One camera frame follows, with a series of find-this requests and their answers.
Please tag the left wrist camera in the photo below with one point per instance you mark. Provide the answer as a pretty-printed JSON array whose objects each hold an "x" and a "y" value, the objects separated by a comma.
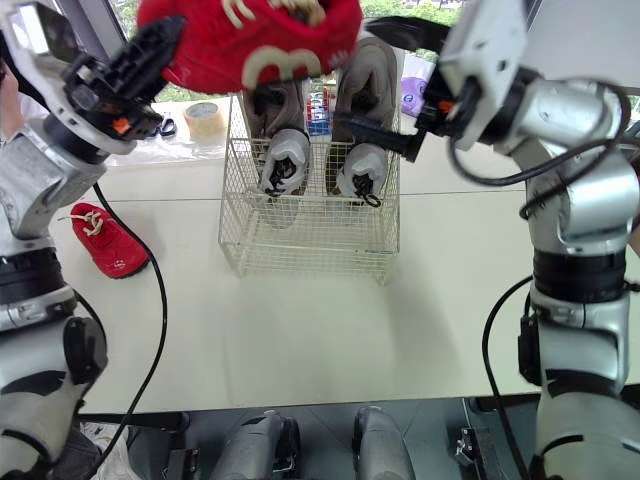
[{"x": 25, "y": 45}]

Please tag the dark blue scissors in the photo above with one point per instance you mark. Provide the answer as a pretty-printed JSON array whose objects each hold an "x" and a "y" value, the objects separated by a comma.
[{"x": 168, "y": 125}]

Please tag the purple and white pack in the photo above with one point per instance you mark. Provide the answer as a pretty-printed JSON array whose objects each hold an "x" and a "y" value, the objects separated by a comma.
[{"x": 415, "y": 85}]

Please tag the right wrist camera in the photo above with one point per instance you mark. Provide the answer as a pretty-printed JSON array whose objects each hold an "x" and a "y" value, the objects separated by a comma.
[{"x": 480, "y": 45}]

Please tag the clear plastic bag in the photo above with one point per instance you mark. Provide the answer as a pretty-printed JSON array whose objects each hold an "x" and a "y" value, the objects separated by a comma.
[{"x": 165, "y": 150}]

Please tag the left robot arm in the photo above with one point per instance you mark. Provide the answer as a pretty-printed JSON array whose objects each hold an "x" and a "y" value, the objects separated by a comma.
[{"x": 30, "y": 165}]

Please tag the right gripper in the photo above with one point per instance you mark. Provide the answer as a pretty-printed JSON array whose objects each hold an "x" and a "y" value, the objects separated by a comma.
[{"x": 442, "y": 107}]

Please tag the red shoe with beige laces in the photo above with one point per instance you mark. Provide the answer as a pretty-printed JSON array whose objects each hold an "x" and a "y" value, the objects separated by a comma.
[
  {"x": 250, "y": 40},
  {"x": 112, "y": 245}
]

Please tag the robot body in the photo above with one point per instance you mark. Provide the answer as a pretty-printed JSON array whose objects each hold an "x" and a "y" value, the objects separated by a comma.
[{"x": 310, "y": 445}]

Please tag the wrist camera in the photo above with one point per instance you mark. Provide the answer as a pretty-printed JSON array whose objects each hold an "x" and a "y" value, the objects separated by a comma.
[
  {"x": 480, "y": 45},
  {"x": 25, "y": 45}
]

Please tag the large grey-brown shoe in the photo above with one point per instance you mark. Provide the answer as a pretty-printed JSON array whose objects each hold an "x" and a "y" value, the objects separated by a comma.
[
  {"x": 370, "y": 85},
  {"x": 277, "y": 107}
]

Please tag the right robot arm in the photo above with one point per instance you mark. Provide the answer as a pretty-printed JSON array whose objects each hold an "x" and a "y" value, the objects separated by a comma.
[{"x": 585, "y": 210}]

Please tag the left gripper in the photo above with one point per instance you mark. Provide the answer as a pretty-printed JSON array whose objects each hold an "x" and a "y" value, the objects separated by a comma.
[{"x": 107, "y": 107}]

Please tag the roll of beige tape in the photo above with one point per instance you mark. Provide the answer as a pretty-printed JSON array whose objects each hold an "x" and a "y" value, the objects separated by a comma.
[{"x": 204, "y": 120}]

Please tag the small white shoe, black laces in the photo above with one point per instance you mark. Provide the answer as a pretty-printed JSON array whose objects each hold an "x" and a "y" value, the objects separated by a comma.
[
  {"x": 285, "y": 162},
  {"x": 362, "y": 175}
]

